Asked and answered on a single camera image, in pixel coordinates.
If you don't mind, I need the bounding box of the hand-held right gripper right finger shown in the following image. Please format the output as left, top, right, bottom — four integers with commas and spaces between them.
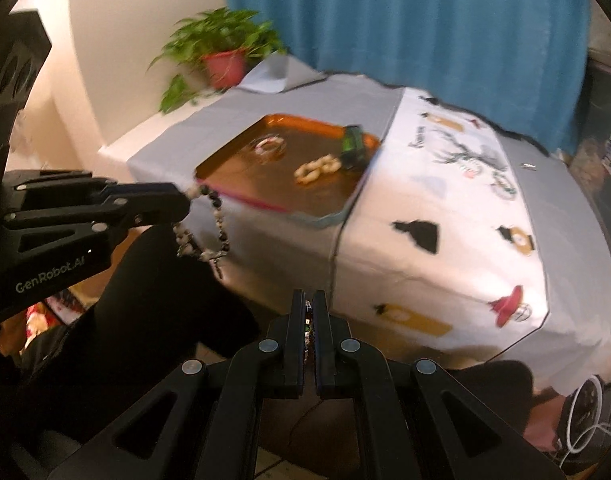
313, 289, 569, 480

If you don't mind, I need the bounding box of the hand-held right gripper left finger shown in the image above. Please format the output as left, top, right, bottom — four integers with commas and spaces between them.
46, 289, 306, 480

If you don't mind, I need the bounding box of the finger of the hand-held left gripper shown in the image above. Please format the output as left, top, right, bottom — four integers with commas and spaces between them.
4, 204, 191, 257
2, 170, 192, 222

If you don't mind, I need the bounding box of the multicolour bead bracelet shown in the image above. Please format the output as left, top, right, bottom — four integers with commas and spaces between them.
304, 299, 315, 356

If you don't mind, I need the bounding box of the black and white bead necklace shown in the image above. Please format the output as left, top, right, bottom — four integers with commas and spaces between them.
173, 184, 232, 278

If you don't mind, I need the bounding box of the orange rectangular tray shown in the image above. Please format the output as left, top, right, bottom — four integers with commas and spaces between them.
194, 114, 383, 228

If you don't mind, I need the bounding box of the white bead bracelet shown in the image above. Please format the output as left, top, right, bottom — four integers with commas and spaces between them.
253, 135, 287, 161

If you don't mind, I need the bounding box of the cream bead bracelet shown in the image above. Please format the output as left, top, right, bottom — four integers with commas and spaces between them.
294, 155, 342, 186

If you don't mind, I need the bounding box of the black wristwatch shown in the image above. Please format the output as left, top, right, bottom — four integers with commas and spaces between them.
340, 125, 369, 168

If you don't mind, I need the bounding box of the grey table cloth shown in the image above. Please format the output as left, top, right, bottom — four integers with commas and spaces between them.
127, 55, 611, 391

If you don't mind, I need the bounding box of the person's left leg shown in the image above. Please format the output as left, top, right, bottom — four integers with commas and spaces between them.
20, 225, 260, 411

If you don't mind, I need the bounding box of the white printed table cloth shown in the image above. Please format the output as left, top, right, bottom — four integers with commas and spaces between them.
330, 87, 553, 356

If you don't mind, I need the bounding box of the green plant in red pot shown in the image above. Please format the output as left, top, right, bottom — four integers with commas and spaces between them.
148, 7, 289, 116

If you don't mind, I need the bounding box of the blue curtain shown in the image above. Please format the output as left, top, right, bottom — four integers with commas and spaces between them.
224, 0, 593, 156

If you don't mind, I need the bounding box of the dark bracelet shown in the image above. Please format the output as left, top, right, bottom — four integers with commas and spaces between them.
490, 175, 519, 201

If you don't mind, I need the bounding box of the white cable coil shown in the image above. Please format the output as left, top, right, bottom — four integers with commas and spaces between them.
555, 375, 611, 456

